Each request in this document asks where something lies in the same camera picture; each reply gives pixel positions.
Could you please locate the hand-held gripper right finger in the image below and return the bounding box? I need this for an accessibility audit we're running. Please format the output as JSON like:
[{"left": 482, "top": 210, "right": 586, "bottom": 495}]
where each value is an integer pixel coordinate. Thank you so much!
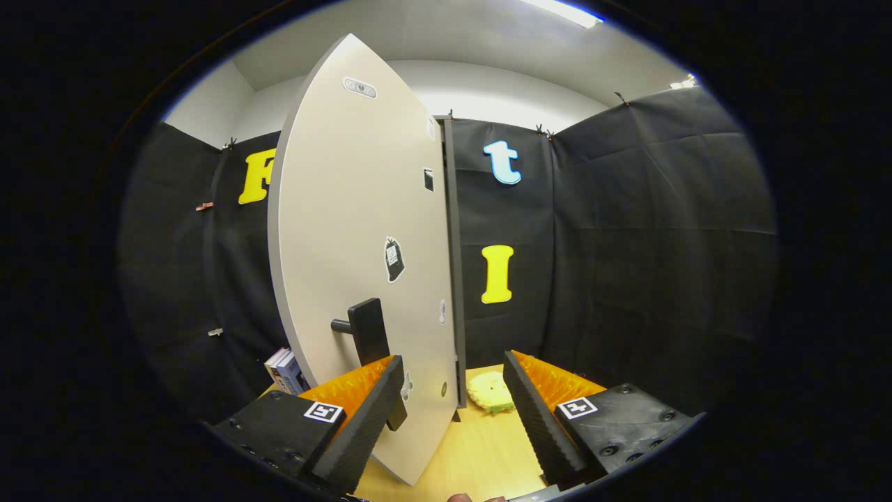
[{"left": 502, "top": 350, "right": 703, "bottom": 492}]

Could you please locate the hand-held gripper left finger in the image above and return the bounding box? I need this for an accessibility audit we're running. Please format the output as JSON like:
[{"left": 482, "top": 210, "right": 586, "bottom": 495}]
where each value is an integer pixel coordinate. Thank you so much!
[{"left": 209, "top": 355, "right": 407, "bottom": 494}]

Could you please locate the black cabinet door handle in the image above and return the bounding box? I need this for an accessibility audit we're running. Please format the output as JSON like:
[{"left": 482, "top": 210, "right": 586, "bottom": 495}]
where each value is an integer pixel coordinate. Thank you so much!
[{"left": 331, "top": 298, "right": 409, "bottom": 432}]

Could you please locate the beige shoe cabinet door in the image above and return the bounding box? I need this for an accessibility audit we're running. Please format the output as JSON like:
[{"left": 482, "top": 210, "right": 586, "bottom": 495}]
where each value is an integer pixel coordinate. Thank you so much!
[{"left": 267, "top": 33, "right": 466, "bottom": 487}]

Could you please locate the yellow fluffy cloth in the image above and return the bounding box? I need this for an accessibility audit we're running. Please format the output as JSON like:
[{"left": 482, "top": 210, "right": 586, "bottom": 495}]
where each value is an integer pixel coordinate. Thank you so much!
[{"left": 466, "top": 371, "right": 518, "bottom": 416}]

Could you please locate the blue book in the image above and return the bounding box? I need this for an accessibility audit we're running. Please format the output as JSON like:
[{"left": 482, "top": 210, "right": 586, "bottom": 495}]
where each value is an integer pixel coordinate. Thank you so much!
[{"left": 276, "top": 351, "right": 312, "bottom": 396}]

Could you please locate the white book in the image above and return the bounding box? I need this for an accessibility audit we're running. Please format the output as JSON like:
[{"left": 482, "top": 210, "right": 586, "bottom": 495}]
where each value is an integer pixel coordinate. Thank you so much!
[{"left": 264, "top": 347, "right": 293, "bottom": 393}]

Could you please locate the black backdrop cloth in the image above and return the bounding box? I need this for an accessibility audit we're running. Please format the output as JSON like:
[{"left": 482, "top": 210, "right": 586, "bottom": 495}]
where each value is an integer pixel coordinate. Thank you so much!
[{"left": 118, "top": 84, "right": 780, "bottom": 426}]

